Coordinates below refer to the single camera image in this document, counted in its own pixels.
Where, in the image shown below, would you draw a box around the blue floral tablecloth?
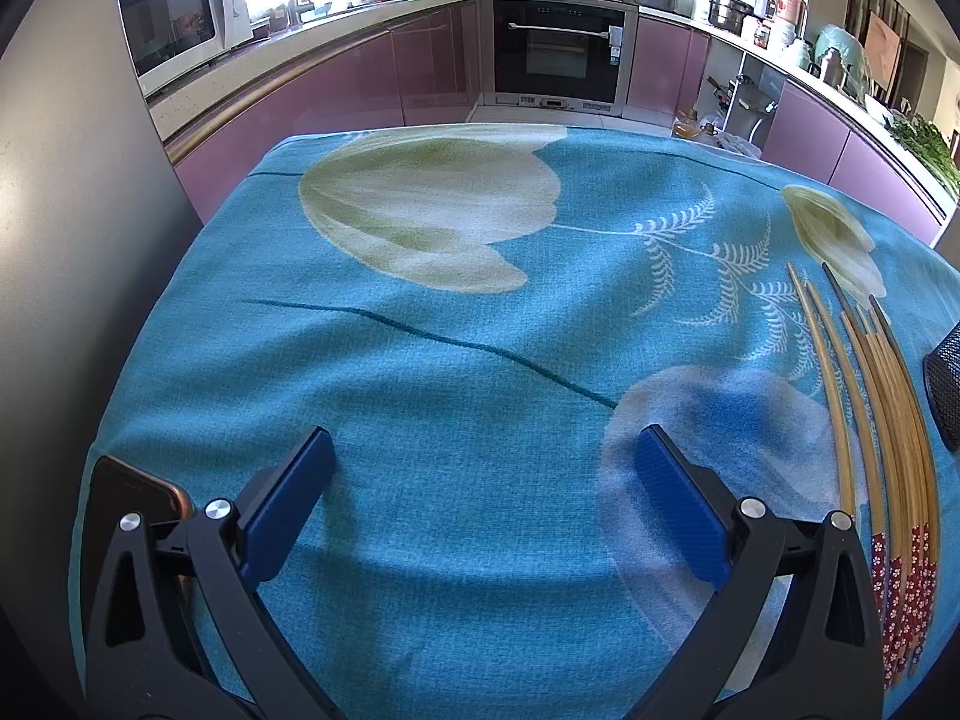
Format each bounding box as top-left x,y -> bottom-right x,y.
71,124 -> 960,720

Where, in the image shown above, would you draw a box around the steel stock pot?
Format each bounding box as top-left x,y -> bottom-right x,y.
709,0 -> 755,32

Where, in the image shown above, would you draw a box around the grey refrigerator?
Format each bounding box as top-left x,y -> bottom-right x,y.
0,0 -> 207,720

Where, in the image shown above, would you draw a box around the purple kitchen base cabinets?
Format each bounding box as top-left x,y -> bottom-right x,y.
150,0 -> 485,226
626,11 -> 946,248

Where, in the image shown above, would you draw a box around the bunch of bamboo chopsticks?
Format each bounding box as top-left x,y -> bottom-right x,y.
786,261 -> 942,691

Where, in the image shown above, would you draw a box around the mint green appliance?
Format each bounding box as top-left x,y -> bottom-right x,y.
814,22 -> 865,87

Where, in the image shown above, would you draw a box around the black smartphone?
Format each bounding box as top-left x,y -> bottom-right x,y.
79,454 -> 197,616

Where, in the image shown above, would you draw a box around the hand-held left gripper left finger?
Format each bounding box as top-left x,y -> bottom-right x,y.
84,426 -> 336,720

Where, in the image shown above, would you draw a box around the black mesh utensil holder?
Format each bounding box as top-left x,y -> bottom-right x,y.
922,321 -> 960,452

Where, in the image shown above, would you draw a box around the green leafy vegetables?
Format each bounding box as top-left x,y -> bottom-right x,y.
889,116 -> 960,200

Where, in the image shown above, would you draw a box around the white toaster oven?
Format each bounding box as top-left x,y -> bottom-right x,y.
116,0 -> 254,98

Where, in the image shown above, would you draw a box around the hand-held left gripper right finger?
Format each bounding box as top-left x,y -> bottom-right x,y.
626,424 -> 886,720

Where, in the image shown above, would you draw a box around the black built-in oven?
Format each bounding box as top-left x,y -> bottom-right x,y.
484,0 -> 635,113

